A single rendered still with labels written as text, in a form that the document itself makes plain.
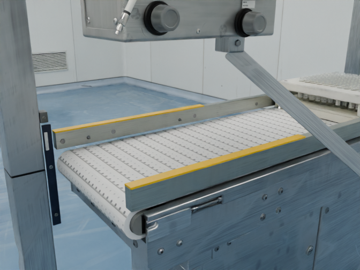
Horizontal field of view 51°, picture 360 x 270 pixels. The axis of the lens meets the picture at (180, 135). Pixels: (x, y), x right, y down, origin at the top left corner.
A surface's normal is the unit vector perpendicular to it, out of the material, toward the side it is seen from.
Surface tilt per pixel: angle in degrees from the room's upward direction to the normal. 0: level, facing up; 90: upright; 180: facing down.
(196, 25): 90
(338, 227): 90
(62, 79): 90
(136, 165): 0
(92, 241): 0
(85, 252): 0
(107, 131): 90
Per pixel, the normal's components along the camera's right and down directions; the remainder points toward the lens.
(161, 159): 0.00, -0.95
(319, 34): -0.76, 0.20
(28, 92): 0.59, 0.25
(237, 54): 0.05, 0.26
